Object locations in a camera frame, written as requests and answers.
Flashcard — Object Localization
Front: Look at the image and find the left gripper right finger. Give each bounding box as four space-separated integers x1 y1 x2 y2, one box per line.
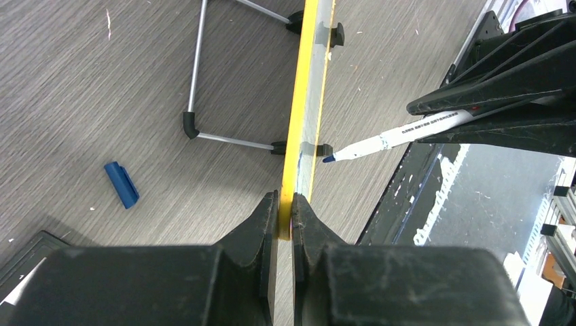
291 194 528 325

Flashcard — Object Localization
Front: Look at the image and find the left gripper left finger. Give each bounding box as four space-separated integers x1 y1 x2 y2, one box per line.
9 192 278 325

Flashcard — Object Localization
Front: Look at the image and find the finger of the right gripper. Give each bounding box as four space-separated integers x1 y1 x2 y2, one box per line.
406 14 575 115
418 101 575 158

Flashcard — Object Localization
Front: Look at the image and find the whiteboard marker pen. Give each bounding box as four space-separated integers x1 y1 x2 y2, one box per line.
322 109 478 163

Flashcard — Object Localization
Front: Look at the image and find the blue marker cap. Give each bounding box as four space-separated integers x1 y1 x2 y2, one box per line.
104 162 140 209

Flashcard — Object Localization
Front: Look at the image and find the yellow framed whiteboard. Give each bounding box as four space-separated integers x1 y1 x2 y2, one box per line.
276 0 338 326

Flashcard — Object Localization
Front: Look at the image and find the black white checkerboard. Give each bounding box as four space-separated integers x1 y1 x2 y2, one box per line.
1 230 69 306

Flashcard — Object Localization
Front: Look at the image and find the metal wire whiteboard stand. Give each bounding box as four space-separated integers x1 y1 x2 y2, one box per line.
182 0 346 158

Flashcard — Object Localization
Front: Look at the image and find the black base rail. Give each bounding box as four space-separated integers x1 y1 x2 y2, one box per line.
355 11 505 247

